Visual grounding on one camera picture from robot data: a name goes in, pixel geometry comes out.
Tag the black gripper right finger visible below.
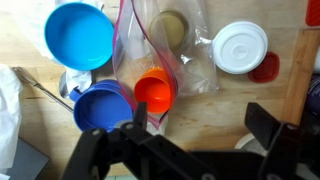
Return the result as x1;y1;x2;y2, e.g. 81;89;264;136
244;102;320;180

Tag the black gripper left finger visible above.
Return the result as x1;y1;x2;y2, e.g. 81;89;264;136
59;102;201;180

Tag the orange plastic cup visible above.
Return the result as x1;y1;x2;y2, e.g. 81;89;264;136
133;66;177;115

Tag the clear pink-zip zip lock bag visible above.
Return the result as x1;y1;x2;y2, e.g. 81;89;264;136
111;0;220;129

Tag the dark blue plastic cup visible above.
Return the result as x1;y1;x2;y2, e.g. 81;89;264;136
68;79;134;133

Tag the wooden spice box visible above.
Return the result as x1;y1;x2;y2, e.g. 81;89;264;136
281;28;320;126

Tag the small red square lid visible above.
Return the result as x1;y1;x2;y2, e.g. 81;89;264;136
247;51;280;84

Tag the small white crumpled paper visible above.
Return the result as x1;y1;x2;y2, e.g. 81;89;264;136
16;0;105;100

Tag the small metal whisk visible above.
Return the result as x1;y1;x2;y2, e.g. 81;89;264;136
12;66;74;113

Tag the large white crumpled paper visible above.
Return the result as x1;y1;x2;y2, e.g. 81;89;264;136
0;63;24;180

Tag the white round lidded container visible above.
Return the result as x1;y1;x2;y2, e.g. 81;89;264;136
212;20;269;75

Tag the light blue plastic bowl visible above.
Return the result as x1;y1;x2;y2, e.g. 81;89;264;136
44;2;115;72

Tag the red silicone mat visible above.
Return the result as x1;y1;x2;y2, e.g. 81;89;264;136
305;0;320;28

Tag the gold lid with ball knob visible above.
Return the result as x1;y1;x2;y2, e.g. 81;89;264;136
148;9;190;51

